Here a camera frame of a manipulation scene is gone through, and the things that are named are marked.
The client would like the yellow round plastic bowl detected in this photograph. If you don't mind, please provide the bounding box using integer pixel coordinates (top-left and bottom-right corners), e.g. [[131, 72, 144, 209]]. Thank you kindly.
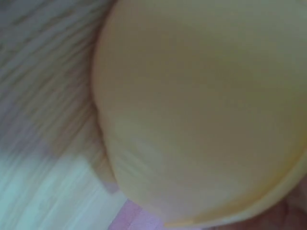
[[90, 0, 307, 229]]

